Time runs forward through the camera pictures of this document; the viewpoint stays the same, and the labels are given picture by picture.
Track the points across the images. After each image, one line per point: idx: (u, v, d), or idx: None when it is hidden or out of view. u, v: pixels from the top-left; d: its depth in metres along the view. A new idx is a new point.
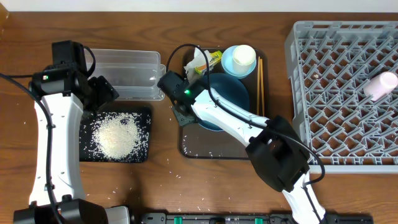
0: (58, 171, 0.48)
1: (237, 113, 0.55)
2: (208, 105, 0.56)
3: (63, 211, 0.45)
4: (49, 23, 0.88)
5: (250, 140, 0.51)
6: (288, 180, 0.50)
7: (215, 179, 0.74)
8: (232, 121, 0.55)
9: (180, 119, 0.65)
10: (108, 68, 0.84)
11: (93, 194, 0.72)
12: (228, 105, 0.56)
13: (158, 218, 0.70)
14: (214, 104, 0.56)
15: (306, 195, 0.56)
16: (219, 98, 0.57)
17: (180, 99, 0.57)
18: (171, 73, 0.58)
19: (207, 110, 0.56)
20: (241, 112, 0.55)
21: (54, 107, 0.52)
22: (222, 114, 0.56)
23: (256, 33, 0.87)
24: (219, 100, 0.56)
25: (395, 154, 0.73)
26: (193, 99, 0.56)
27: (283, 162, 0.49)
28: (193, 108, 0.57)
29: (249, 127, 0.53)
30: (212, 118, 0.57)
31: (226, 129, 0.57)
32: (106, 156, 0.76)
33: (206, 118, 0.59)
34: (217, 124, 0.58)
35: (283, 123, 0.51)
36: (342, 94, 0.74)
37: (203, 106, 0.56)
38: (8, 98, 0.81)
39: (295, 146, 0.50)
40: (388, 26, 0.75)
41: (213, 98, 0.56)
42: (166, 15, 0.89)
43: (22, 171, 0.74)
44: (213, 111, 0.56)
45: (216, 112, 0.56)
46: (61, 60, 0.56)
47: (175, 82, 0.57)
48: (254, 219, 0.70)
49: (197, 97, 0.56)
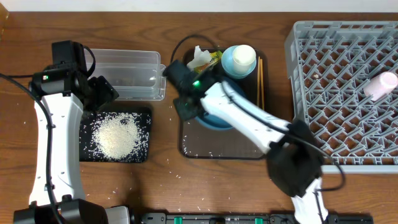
0: (58, 171, 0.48)
1: (252, 112, 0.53)
2: (221, 100, 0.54)
3: (63, 211, 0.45)
4: (49, 23, 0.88)
5: (268, 144, 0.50)
6: (303, 186, 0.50)
7: (215, 179, 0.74)
8: (252, 122, 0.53)
9: (181, 114, 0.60)
10: (107, 68, 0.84)
11: (93, 194, 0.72)
12: (242, 102, 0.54)
13: (158, 218, 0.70)
14: (229, 101, 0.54)
15: (314, 200, 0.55)
16: (233, 94, 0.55)
17: (187, 89, 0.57)
18: (178, 62, 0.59)
19: (221, 106, 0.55)
20: (262, 115, 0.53)
21: (54, 107, 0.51)
22: (237, 112, 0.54)
23: (256, 33, 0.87)
24: (234, 97, 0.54)
25: (395, 154, 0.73)
26: (204, 91, 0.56)
27: (300, 169, 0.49)
28: (204, 102, 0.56)
29: (267, 130, 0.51)
30: (222, 114, 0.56)
31: (240, 127, 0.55)
32: (106, 156, 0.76)
33: (219, 114, 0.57)
34: (231, 121, 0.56)
35: (305, 129, 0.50)
36: (342, 94, 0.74)
37: (216, 102, 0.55)
38: (8, 98, 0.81)
39: (314, 153, 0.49)
40: (388, 26, 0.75)
41: (229, 95, 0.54)
42: (166, 15, 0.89)
43: (22, 171, 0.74)
44: (227, 107, 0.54)
45: (232, 109, 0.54)
46: (61, 60, 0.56)
47: (183, 71, 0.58)
48: (254, 219, 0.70)
49: (208, 90, 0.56)
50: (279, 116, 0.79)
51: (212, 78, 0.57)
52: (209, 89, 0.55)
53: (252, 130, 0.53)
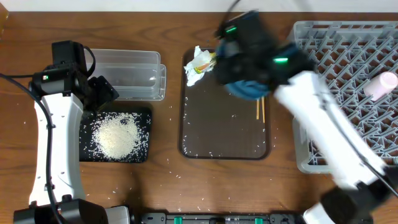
0: (58, 171, 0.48)
1: (344, 133, 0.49)
2: (315, 102, 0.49)
3: (63, 211, 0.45)
4: (49, 22, 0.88)
5: (357, 183, 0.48)
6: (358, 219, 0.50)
7: (215, 179, 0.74)
8: (336, 139, 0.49)
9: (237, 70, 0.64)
10: (108, 68, 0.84)
11: (93, 194, 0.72)
12: (336, 117, 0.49)
13: (158, 218, 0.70)
14: (324, 107, 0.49)
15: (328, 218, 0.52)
16: (331, 101, 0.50)
17: (256, 52, 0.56)
18: (255, 21, 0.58)
19: (308, 106, 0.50)
20: (357, 142, 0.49)
21: (53, 107, 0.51)
22: (324, 117, 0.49)
23: None
24: (329, 105, 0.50)
25: (395, 154, 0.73)
26: (286, 68, 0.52)
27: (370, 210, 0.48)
28: (283, 90, 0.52)
29: (361, 165, 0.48)
30: (298, 111, 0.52)
31: (314, 131, 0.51)
32: (106, 156, 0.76)
33: (292, 107, 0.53)
34: (304, 121, 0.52)
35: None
36: (342, 94, 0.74)
37: (305, 101, 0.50)
38: (8, 98, 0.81)
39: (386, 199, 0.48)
40: (388, 26, 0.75)
41: (324, 101, 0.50)
42: (166, 15, 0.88)
43: (22, 171, 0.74)
44: (316, 111, 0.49)
45: (319, 116, 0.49)
46: (61, 60, 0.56)
47: (257, 34, 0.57)
48: (254, 219, 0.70)
49: (293, 79, 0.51)
50: (279, 116, 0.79)
51: (304, 61, 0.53)
52: (296, 78, 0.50)
53: (336, 155, 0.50)
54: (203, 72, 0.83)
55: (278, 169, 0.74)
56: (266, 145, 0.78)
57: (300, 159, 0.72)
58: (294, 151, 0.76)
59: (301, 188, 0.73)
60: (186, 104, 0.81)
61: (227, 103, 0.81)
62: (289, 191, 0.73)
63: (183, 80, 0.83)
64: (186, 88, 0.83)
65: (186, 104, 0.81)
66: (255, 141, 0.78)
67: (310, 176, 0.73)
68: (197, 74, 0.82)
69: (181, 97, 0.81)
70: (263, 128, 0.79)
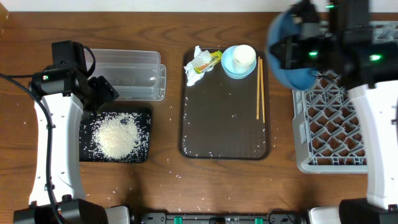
0: (58, 171, 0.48)
1: None
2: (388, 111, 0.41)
3: (63, 211, 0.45)
4: (50, 22, 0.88)
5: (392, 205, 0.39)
6: None
7: (215, 179, 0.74)
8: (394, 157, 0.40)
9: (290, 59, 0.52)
10: (108, 68, 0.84)
11: (93, 194, 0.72)
12: None
13: (158, 218, 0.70)
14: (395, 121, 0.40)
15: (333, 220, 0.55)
16: None
17: (343, 42, 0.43)
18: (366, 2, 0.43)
19: (379, 112, 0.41)
20: None
21: (54, 107, 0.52)
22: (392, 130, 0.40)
23: (256, 33, 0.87)
24: None
25: None
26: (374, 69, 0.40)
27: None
28: (361, 87, 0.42)
29: None
30: (362, 111, 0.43)
31: (371, 140, 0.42)
32: (106, 156, 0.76)
33: (356, 106, 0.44)
34: (364, 122, 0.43)
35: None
36: (342, 94, 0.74)
37: (377, 101, 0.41)
38: (8, 98, 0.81)
39: None
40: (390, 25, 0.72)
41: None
42: (166, 15, 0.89)
43: (22, 171, 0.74)
44: (384, 121, 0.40)
45: (388, 126, 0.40)
46: (61, 60, 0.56)
47: (359, 19, 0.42)
48: (254, 219, 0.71)
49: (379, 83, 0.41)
50: (279, 116, 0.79)
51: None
52: (383, 81, 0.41)
53: (385, 173, 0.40)
54: (203, 72, 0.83)
55: (278, 169, 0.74)
56: (266, 145, 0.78)
57: (300, 159, 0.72)
58: (294, 151, 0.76)
59: (301, 188, 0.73)
60: (186, 104, 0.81)
61: (227, 103, 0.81)
62: (289, 191, 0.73)
63: (183, 79, 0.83)
64: (186, 88, 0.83)
65: (186, 104, 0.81)
66: (255, 141, 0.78)
67: (310, 175, 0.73)
68: (197, 74, 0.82)
69: (181, 97, 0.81)
70: (263, 128, 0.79)
